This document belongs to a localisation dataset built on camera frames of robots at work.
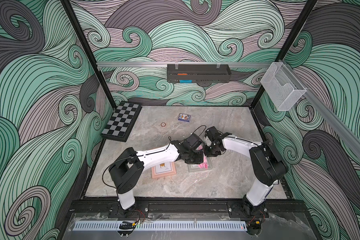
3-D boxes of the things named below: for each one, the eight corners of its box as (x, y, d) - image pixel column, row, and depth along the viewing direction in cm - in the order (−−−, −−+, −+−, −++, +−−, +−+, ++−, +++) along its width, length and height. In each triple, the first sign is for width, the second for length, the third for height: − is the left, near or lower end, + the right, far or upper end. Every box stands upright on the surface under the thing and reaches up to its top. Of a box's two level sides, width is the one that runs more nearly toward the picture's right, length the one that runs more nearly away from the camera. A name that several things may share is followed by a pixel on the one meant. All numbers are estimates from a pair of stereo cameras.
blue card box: (177, 120, 115) (177, 118, 113) (179, 114, 118) (179, 112, 116) (189, 122, 113) (189, 120, 111) (190, 116, 117) (191, 114, 115)
